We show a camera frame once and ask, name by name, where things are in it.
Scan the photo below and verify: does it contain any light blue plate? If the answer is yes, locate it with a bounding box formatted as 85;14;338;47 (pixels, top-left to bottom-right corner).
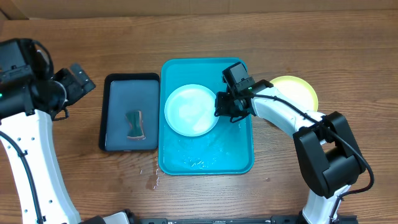
164;84;218;137

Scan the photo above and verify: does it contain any yellow plate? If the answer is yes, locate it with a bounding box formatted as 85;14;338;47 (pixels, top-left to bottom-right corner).
271;76;318;111

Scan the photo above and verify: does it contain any green sponge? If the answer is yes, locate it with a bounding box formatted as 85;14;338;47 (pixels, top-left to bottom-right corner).
126;110;145;140

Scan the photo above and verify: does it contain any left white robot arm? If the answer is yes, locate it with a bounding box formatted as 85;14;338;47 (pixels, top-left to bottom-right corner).
1;64;95;223

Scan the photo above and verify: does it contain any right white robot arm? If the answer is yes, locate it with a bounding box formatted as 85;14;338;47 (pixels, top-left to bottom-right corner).
215;78;370;223

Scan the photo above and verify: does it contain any teal plastic tray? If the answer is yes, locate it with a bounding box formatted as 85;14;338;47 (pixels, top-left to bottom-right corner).
158;57;254;175

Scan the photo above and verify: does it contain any black water tray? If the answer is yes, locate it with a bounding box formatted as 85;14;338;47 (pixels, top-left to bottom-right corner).
99;73;160;152

